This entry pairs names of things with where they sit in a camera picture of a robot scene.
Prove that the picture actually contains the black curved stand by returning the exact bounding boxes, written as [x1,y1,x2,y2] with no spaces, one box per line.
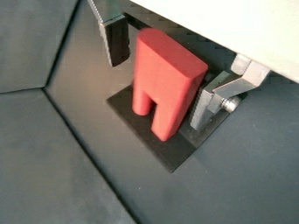
[107,17,248,172]

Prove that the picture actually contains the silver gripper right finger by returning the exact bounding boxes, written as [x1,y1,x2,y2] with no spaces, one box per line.
[191,54,270,130]

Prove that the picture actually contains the red square-circle object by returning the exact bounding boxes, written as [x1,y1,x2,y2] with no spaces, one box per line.
[133,28,209,141]

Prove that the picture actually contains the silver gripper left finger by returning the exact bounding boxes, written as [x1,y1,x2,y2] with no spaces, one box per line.
[89,0,130,67]

